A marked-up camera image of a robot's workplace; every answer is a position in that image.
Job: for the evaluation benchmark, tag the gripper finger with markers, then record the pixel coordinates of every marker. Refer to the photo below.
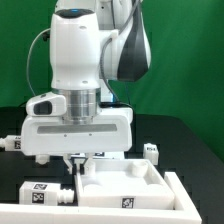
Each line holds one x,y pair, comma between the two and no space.
69,163
85,163

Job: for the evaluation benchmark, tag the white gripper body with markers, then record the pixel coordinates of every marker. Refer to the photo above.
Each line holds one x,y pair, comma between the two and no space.
109,131

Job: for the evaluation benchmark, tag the white square table top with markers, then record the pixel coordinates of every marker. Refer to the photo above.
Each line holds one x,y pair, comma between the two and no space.
127,183

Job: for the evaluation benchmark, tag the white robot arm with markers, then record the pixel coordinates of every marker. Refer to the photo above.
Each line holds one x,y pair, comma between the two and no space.
91,43

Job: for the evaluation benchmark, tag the white sheet with tags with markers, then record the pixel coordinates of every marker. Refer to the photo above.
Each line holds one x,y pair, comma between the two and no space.
102,155

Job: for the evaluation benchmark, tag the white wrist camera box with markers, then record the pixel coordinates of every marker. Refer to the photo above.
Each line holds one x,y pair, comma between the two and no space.
47,104

